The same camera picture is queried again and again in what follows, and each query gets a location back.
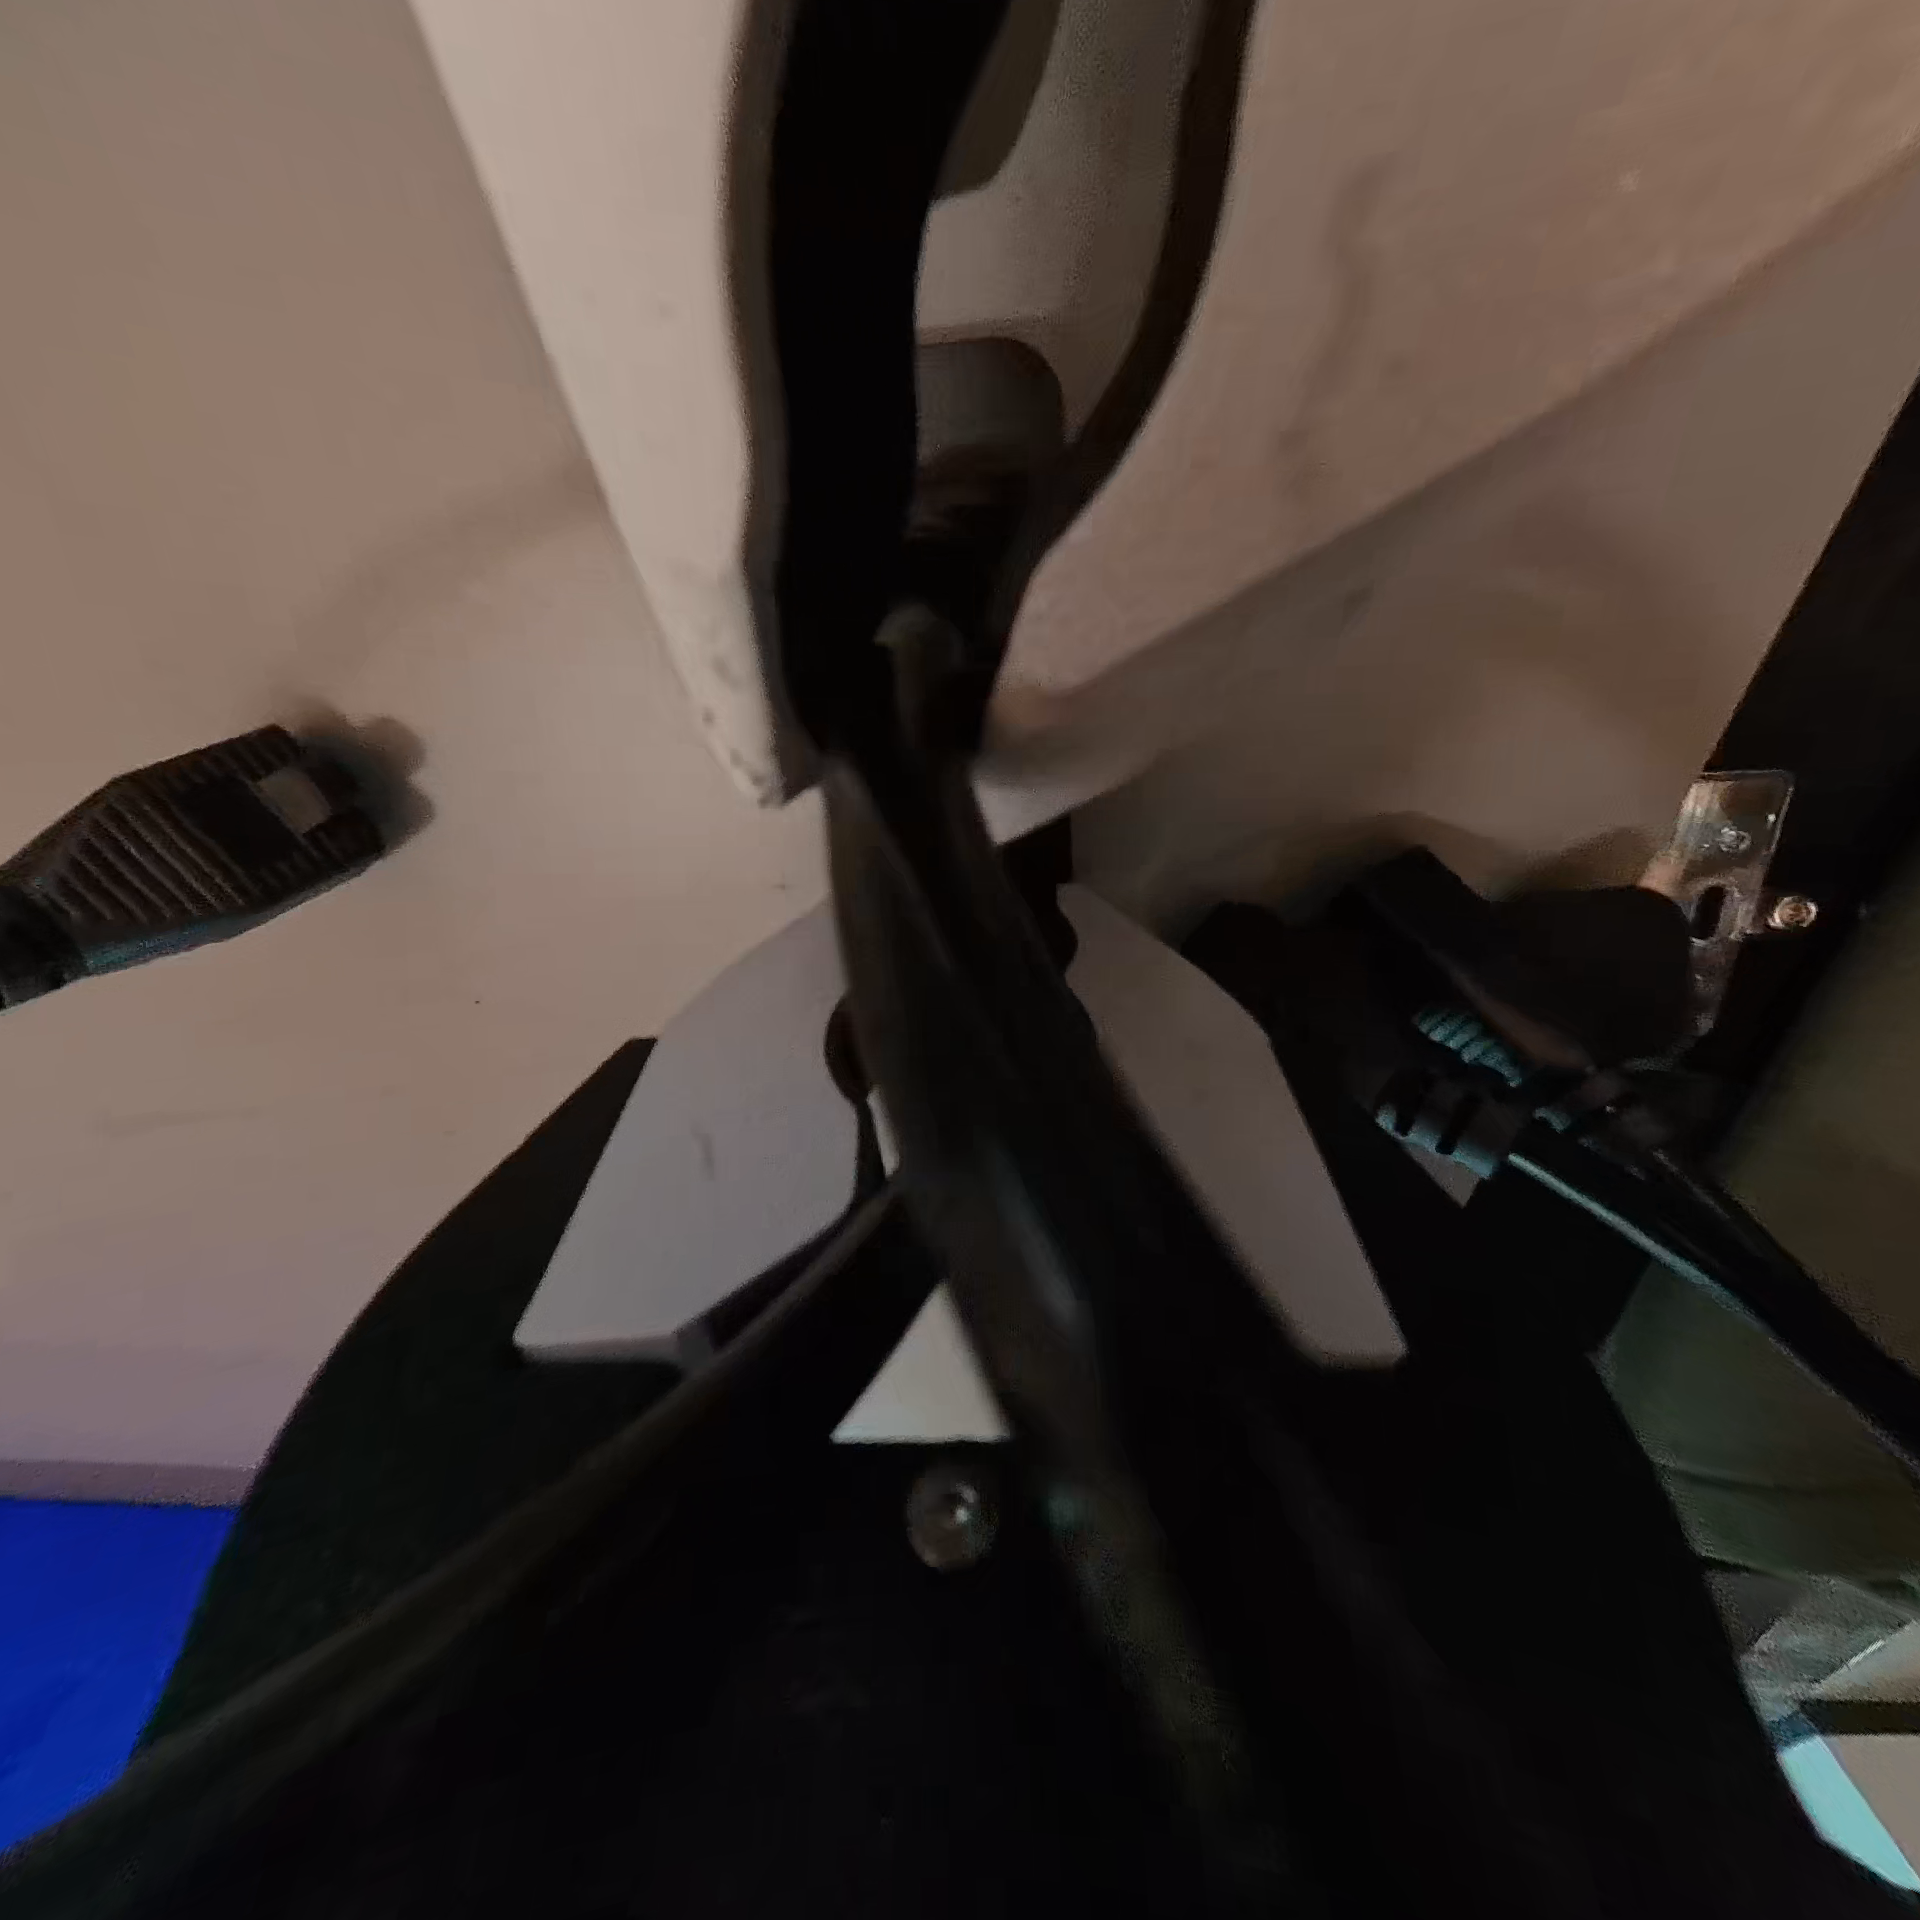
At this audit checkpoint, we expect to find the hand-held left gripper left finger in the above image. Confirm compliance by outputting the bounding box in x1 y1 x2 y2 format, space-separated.
515 897 903 1370

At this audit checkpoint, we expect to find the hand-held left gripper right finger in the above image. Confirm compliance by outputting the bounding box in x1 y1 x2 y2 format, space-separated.
1055 883 1408 1370

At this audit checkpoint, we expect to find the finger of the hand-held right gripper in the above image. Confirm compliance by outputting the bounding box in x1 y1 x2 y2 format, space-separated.
983 0 1920 746
405 0 995 802

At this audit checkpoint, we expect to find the black power cord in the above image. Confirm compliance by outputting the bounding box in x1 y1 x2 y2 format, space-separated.
0 1185 916 1920
0 725 388 1011
816 337 1920 1920

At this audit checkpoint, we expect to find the blue plastic bin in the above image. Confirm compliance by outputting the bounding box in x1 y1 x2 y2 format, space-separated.
0 1492 243 1853

